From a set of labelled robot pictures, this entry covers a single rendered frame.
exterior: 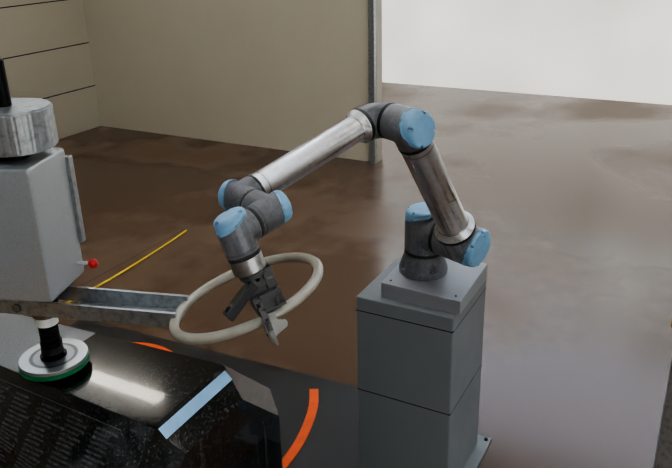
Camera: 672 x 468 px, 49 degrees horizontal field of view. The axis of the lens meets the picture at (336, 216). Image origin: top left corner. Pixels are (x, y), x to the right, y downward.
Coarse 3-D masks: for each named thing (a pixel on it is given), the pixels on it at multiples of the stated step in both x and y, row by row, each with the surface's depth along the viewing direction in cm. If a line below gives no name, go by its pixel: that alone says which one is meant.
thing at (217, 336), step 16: (272, 256) 238; (288, 256) 234; (304, 256) 228; (320, 272) 213; (208, 288) 235; (304, 288) 204; (192, 304) 230; (288, 304) 199; (176, 320) 217; (256, 320) 196; (176, 336) 207; (192, 336) 201; (208, 336) 198; (224, 336) 196
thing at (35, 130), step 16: (0, 112) 200; (16, 112) 199; (32, 112) 201; (48, 112) 206; (0, 128) 198; (16, 128) 199; (32, 128) 202; (48, 128) 207; (0, 144) 200; (16, 144) 201; (32, 144) 203; (48, 144) 207; (0, 160) 209; (16, 160) 209
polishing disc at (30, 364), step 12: (36, 348) 242; (72, 348) 241; (84, 348) 241; (24, 360) 235; (36, 360) 235; (60, 360) 235; (72, 360) 235; (84, 360) 236; (24, 372) 230; (36, 372) 229; (48, 372) 228; (60, 372) 229
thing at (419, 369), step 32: (480, 288) 292; (384, 320) 281; (416, 320) 274; (448, 320) 267; (480, 320) 300; (384, 352) 286; (416, 352) 279; (448, 352) 272; (480, 352) 308; (384, 384) 292; (416, 384) 284; (448, 384) 277; (384, 416) 297; (416, 416) 290; (448, 416) 282; (384, 448) 303; (416, 448) 295; (448, 448) 288; (480, 448) 325
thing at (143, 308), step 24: (72, 288) 233; (96, 288) 232; (0, 312) 227; (24, 312) 226; (48, 312) 224; (72, 312) 223; (96, 312) 222; (120, 312) 220; (144, 312) 219; (168, 312) 219
